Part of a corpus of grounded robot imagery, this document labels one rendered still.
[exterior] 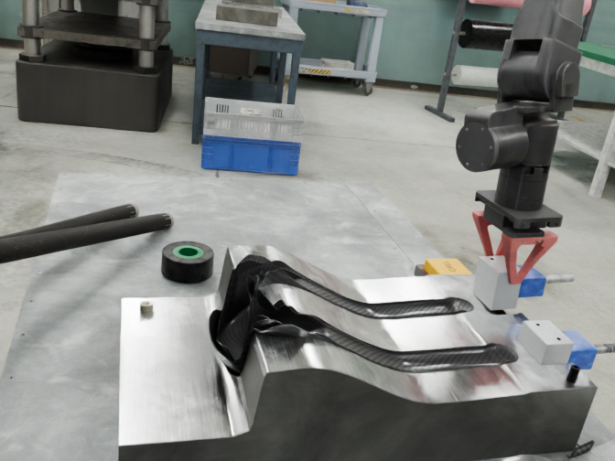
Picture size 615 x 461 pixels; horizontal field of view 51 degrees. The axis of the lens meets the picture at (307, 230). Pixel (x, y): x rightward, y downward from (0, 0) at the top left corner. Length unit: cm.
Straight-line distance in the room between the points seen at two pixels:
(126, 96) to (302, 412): 409
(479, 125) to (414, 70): 676
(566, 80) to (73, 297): 69
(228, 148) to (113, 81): 106
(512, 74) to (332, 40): 648
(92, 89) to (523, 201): 404
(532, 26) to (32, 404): 69
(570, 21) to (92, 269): 73
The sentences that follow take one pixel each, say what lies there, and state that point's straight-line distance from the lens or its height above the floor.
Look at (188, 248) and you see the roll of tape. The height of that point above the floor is 83.
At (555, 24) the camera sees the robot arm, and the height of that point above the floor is 124.
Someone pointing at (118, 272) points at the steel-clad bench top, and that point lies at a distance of 102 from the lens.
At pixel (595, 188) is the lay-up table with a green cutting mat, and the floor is 6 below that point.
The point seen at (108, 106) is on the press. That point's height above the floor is 16.
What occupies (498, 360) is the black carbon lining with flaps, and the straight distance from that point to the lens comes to 77.
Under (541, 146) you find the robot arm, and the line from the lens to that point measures 79.
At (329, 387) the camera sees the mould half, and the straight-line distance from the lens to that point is 62.
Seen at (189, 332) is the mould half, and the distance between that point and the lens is 77.
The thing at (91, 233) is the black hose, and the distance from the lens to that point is 97.
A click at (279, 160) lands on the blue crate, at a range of 398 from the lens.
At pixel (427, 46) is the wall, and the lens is 749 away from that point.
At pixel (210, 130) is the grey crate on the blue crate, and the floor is 25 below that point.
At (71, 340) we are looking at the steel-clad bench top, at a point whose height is 80.
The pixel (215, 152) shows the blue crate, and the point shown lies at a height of 11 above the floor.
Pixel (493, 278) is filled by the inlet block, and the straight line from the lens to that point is 85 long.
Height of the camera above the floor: 128
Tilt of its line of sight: 23 degrees down
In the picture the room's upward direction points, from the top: 8 degrees clockwise
